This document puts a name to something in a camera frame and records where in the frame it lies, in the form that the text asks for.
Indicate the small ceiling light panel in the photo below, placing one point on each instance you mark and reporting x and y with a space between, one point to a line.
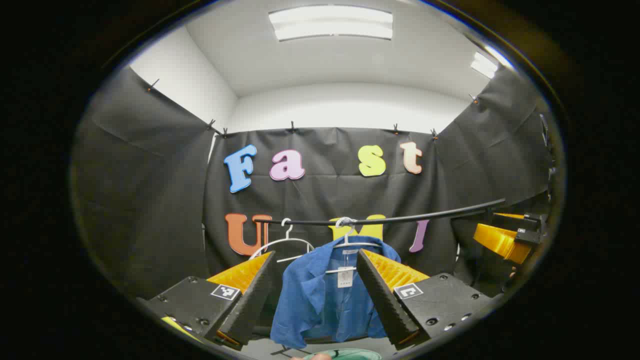
483 65

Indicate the white plastic hanger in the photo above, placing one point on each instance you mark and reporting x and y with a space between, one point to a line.
280 242

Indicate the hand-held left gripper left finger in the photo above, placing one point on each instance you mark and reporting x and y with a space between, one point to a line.
252 305

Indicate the white hanger with taped hook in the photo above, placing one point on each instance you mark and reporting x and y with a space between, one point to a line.
346 243

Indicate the green laundry hamper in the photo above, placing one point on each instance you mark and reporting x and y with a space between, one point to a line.
350 354

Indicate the black clothes rail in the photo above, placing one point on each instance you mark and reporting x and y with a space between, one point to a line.
400 218

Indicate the large ceiling light panel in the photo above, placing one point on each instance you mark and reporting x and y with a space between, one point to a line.
330 22

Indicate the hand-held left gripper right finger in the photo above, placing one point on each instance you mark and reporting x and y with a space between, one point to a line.
382 300

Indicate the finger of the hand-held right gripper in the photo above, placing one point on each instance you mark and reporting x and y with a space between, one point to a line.
507 216
500 242

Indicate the black backdrop cloth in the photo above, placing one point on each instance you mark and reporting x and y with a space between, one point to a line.
150 200

